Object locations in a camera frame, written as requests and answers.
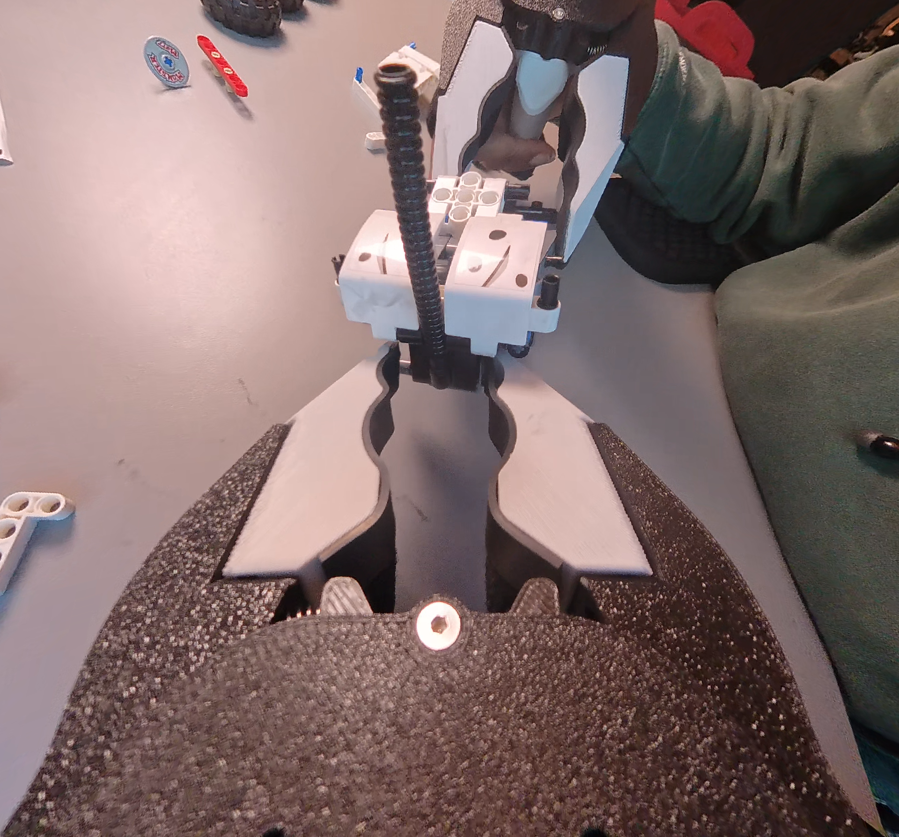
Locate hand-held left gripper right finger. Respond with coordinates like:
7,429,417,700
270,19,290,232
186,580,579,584
485,360,658,584

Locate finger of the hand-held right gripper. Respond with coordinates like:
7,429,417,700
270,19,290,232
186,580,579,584
553,48,633,262
429,20,514,185

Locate toy brick model car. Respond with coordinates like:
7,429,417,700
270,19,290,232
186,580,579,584
335,62,566,390

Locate round grey disc piece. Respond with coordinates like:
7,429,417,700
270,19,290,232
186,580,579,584
141,34,195,91

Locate red chair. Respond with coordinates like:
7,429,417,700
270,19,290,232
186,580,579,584
644,0,759,80

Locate red brick beam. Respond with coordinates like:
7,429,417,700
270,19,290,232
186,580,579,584
194,31,252,102

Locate person's right hand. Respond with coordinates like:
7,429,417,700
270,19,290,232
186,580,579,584
478,132,557,178

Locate person's green sweatshirt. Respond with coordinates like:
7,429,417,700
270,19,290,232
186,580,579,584
713,241,899,756

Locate white brick hood panel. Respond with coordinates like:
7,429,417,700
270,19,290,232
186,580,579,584
352,65,393,154

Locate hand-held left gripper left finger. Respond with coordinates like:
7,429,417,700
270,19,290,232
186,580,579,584
221,353,398,584

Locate white angled brick piece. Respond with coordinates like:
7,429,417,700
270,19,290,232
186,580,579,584
0,491,77,594

